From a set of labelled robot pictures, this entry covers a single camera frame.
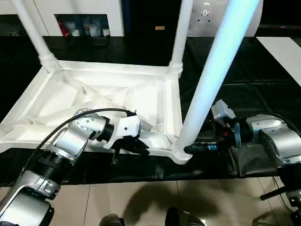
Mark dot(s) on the white plastic table leg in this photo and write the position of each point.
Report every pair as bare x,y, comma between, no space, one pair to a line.
33,33
216,70
181,35

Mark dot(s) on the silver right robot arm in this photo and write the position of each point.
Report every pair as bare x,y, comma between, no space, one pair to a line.
275,141

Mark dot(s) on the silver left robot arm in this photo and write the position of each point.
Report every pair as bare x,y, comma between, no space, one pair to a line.
68,141

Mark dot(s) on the black work mat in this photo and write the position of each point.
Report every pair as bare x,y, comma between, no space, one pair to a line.
247,70

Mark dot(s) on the black stand leg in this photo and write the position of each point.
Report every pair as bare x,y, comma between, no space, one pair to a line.
272,194

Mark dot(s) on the small white cup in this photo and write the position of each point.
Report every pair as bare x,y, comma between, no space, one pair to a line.
75,33
106,32

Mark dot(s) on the grey cushion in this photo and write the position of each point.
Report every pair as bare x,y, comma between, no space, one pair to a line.
204,21

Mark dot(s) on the printed glass jar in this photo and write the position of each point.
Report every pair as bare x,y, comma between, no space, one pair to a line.
86,28
95,29

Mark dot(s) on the black cabinet with gold label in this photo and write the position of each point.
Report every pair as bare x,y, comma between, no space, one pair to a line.
152,21

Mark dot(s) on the black bar with red light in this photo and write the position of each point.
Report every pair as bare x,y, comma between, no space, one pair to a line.
279,26

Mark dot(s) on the red bottle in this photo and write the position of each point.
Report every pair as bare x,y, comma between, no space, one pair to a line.
63,29

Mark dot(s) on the white sideboard with glass doors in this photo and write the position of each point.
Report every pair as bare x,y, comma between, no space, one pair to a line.
70,9

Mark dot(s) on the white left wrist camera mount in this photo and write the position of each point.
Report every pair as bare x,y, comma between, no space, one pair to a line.
127,127

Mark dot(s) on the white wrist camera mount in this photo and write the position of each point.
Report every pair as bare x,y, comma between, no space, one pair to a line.
127,127
222,113

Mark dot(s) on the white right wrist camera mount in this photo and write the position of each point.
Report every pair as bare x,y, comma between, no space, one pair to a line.
222,113

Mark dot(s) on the chrome tube frame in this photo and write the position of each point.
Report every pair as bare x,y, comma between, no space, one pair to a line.
263,219

